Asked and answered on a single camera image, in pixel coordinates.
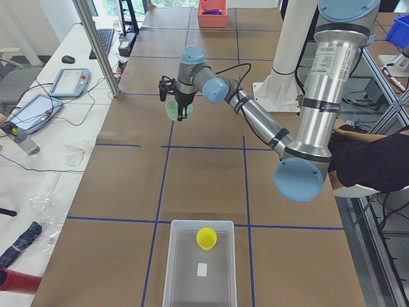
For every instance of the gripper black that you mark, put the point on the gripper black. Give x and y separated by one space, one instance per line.
183 98

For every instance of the mint green bowl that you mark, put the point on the mint green bowl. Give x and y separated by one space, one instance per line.
172 110

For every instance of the purple cloth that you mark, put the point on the purple cloth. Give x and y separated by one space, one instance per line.
211 12

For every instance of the yellow plastic cup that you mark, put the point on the yellow plastic cup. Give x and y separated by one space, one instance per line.
206 238

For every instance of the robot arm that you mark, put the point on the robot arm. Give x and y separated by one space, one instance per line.
342 28

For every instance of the black box device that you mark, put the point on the black box device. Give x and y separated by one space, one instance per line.
126 44

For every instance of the white pillar with base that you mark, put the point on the white pillar with base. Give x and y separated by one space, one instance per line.
278 92

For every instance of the pink plastic tray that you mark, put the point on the pink plastic tray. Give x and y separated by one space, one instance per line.
212 21

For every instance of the black keyboard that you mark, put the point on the black keyboard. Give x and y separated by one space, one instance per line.
106 35

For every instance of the white crumpled cloth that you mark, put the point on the white crumpled cloth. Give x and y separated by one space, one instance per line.
76 151

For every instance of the far teach pendant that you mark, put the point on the far teach pendant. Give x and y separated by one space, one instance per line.
70 83

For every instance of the teach pendant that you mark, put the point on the teach pendant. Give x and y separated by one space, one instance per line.
70 83
36 113

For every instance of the black computer mouse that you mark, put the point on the black computer mouse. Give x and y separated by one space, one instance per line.
68 59

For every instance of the near teach pendant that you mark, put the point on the near teach pendant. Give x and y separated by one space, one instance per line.
36 113

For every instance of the clear water bottle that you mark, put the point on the clear water bottle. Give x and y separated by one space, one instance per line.
18 136

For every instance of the clear plastic bin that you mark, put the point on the clear plastic bin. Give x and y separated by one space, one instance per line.
194 276

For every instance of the crumpled clear plastic wrap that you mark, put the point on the crumpled clear plastic wrap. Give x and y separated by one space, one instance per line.
49 212

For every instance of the folded blue umbrella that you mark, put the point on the folded blue umbrella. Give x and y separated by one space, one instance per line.
23 242

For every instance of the person in black clothes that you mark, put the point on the person in black clothes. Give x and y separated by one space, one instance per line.
375 161

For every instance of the blue plastic crate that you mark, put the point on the blue plastic crate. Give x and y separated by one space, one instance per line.
398 34

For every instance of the red cylinder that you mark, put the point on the red cylinder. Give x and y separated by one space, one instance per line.
18 282

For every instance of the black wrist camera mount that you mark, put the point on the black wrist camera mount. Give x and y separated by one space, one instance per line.
166 87

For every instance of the aluminium frame post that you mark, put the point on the aluminium frame post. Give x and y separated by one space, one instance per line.
84 14

